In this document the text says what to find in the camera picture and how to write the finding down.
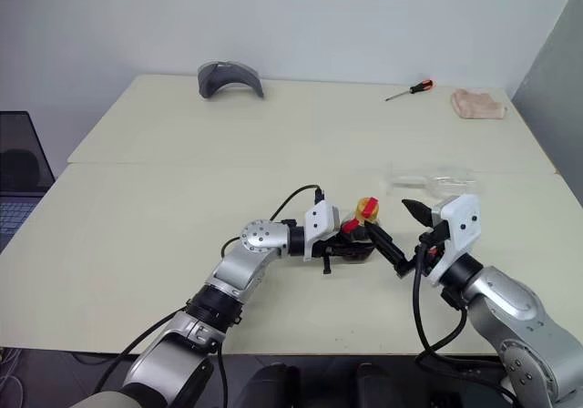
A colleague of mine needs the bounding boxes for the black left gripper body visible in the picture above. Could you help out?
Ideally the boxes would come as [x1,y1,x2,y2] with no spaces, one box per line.
[313,232,348,276]

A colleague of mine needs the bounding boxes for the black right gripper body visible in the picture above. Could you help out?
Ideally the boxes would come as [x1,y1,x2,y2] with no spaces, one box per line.
[394,223,451,282]

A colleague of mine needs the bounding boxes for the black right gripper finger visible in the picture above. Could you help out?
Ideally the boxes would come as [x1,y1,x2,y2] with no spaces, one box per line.
[401,199,436,230]
[369,223,413,276]

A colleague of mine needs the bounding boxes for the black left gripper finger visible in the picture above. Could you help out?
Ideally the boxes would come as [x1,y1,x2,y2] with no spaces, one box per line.
[334,246,373,264]
[340,219,371,244]

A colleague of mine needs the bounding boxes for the red yellow toy object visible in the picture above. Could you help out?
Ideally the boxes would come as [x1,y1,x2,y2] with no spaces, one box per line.
[341,196,382,263]

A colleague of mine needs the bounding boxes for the clear plastic bag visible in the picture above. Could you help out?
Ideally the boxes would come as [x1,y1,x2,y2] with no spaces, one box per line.
[381,161,480,200]

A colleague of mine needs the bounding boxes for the pale pink cloth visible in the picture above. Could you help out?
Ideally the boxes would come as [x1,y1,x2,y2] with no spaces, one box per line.
[450,87,509,120]

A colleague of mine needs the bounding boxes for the grey partition panel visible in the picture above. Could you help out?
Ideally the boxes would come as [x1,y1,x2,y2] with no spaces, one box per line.
[509,0,583,177]

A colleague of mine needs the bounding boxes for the grey cap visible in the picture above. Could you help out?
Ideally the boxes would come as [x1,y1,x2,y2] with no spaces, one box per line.
[197,60,267,100]

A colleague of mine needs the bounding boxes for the dark laptop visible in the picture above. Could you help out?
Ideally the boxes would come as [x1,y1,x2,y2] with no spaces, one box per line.
[0,110,56,252]

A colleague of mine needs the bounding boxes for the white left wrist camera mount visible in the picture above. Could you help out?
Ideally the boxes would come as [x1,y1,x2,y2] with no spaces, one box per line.
[302,200,343,263]

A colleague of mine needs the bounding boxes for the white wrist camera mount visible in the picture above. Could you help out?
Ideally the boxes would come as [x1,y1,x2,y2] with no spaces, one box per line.
[426,192,483,289]
[302,200,343,263]

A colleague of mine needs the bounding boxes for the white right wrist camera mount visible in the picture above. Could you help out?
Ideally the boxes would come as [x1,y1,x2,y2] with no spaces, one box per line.
[426,192,483,289]

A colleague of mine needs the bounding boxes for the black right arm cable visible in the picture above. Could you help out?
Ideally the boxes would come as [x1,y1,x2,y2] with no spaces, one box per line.
[411,237,506,382]

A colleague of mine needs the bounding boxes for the orange black handled screwdriver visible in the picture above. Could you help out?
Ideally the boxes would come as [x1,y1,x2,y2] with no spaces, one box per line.
[384,78,437,103]

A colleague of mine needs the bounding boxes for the thin floor cables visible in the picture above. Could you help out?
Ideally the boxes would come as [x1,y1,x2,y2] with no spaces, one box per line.
[0,346,28,408]

